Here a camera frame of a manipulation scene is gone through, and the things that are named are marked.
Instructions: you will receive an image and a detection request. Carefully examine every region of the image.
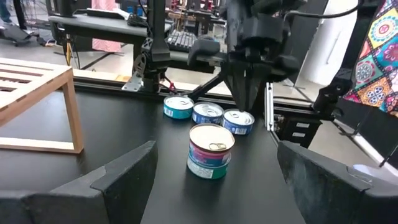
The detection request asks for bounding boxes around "blue label tuna can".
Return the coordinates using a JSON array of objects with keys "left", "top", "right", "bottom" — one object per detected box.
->
[{"left": 221, "top": 108, "right": 256, "bottom": 136}]

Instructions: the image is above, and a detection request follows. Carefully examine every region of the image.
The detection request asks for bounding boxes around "person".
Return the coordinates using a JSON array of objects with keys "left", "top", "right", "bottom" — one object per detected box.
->
[{"left": 0, "top": 0, "right": 13, "bottom": 25}]

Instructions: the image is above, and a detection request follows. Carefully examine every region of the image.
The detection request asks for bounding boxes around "coiled black cable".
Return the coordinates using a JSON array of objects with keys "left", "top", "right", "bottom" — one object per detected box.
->
[{"left": 126, "top": 13, "right": 149, "bottom": 29}]

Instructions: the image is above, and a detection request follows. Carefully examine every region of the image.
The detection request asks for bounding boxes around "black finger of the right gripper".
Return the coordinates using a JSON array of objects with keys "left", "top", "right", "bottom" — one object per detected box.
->
[
  {"left": 223, "top": 61, "right": 249, "bottom": 112},
  {"left": 247, "top": 61, "right": 271, "bottom": 112}
]

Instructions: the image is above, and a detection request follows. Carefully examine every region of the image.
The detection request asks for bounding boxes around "silver aluminium extrusion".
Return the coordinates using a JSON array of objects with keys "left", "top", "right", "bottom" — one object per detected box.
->
[{"left": 264, "top": 82, "right": 275, "bottom": 131}]

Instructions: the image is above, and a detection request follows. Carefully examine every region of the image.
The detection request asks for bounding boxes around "silver lid can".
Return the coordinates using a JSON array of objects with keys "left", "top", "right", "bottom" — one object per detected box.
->
[{"left": 192, "top": 101, "right": 225, "bottom": 125}]

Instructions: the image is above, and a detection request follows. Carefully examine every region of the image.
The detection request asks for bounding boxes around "black camera cable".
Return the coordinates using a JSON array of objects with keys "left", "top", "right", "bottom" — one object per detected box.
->
[{"left": 282, "top": 0, "right": 363, "bottom": 20}]

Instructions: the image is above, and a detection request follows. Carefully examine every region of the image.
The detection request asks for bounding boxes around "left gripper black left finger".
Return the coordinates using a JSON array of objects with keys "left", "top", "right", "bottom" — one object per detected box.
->
[{"left": 0, "top": 140, "right": 159, "bottom": 224}]

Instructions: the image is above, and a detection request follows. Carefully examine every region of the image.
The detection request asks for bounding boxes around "wooden slatted shelf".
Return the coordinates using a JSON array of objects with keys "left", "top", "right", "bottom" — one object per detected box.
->
[{"left": 0, "top": 57, "right": 85, "bottom": 155}]

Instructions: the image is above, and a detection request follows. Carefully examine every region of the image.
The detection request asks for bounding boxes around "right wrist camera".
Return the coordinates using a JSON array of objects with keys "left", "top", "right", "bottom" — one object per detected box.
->
[{"left": 242, "top": 12, "right": 284, "bottom": 44}]

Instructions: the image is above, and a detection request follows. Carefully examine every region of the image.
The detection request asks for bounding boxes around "gold lid pink blue can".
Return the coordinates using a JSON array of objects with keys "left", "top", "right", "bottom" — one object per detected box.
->
[{"left": 188, "top": 123, "right": 236, "bottom": 167}]

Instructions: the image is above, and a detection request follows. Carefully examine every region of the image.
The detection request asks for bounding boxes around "white panel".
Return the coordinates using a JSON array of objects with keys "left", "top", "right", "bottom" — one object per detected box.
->
[{"left": 300, "top": 0, "right": 358, "bottom": 91}]

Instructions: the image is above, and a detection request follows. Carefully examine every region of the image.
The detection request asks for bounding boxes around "black keyboard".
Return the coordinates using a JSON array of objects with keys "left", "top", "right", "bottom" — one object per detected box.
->
[{"left": 166, "top": 29, "right": 199, "bottom": 53}]

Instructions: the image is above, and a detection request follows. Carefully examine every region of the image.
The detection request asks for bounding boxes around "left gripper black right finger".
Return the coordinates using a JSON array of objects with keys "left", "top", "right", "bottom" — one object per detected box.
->
[{"left": 276, "top": 139, "right": 398, "bottom": 224}]

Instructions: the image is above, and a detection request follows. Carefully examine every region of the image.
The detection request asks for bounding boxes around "colourful patterned cloth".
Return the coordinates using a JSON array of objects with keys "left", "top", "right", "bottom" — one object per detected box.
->
[{"left": 343, "top": 0, "right": 398, "bottom": 118}]

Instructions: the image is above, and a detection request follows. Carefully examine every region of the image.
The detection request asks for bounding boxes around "black drawer unit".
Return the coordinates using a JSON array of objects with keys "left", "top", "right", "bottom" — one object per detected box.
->
[{"left": 275, "top": 114, "right": 323, "bottom": 149}]

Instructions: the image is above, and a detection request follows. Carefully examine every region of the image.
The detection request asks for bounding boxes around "pink patterned cloth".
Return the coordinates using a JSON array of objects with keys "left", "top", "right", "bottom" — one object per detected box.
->
[{"left": 91, "top": 0, "right": 123, "bottom": 54}]

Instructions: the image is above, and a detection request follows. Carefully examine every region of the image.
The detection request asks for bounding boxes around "grey desk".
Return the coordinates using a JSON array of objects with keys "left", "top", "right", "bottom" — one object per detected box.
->
[
  {"left": 167, "top": 49, "right": 224, "bottom": 75},
  {"left": 46, "top": 12, "right": 175, "bottom": 63}
]

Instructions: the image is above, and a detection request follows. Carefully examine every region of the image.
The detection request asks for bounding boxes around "black floor stand base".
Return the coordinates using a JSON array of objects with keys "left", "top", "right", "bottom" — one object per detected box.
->
[{"left": 0, "top": 24, "right": 32, "bottom": 47}]

